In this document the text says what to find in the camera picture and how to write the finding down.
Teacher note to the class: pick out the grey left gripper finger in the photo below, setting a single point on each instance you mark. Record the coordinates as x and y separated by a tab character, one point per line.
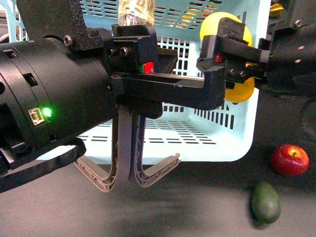
147	177
120	159

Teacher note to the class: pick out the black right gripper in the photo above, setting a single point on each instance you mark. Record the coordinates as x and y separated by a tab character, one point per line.
288	63

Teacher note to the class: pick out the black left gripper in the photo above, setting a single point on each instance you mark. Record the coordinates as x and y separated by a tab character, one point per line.
133	71

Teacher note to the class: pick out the yellow mango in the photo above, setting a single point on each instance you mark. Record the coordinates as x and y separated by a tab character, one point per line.
223	40

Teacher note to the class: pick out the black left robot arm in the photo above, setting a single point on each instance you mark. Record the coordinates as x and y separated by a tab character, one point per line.
73	94

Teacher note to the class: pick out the yellow starfruit right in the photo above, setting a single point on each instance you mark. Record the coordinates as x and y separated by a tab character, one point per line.
276	10

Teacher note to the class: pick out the red apple near gripper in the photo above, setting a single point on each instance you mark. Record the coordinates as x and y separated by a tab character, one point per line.
290	160

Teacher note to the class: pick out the green avocado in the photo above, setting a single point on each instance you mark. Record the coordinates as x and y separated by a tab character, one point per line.
266	203

